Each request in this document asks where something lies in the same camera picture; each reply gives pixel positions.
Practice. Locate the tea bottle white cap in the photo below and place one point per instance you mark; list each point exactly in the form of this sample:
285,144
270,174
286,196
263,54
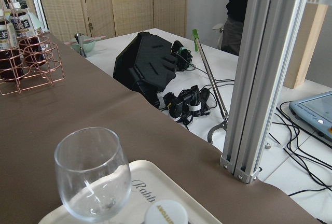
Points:
166,211
10,52
29,38

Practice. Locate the copper wire bottle basket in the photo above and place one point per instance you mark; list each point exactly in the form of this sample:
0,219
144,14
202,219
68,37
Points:
48,74

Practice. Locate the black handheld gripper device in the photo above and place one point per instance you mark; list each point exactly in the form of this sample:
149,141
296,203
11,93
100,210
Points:
188,104

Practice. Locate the metal reacher grabber stick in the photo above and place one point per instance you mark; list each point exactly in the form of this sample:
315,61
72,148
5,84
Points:
220,103

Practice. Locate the cream rabbit tray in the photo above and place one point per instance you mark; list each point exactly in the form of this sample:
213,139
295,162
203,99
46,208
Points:
149,185

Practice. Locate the green bowl on desk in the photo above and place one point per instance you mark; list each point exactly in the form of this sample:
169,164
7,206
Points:
87,46

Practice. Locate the steel cocktail jigger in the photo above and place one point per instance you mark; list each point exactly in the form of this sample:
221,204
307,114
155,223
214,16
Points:
80,40

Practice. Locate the clear wine glass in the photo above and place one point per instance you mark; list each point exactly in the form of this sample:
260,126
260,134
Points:
93,174

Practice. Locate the bamboo folding screen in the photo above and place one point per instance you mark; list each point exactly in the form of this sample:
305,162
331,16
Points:
113,17

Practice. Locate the person in black top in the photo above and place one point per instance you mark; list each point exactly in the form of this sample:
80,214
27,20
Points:
233,27

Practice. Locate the blue teach pendant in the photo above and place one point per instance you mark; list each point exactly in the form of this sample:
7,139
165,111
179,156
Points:
315,111

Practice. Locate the aluminium frame post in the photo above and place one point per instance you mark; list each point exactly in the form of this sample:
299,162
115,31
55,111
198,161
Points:
269,34

